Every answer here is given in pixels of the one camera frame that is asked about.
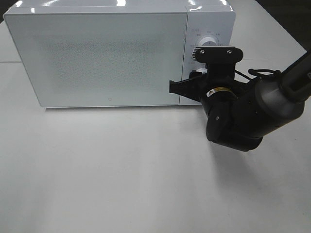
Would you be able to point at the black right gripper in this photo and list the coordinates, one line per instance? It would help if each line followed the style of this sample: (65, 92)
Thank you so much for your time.
(219, 85)

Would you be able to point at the white microwave knob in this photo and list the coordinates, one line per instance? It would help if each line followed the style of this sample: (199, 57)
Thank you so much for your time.
(207, 40)
(202, 70)

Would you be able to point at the white microwave door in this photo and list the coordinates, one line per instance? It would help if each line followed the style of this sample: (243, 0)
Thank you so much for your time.
(94, 60)

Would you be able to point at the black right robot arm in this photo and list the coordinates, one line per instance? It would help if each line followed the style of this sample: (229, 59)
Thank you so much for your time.
(240, 114)

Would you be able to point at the white microwave oven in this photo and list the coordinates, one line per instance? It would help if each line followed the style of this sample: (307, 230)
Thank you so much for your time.
(203, 17)

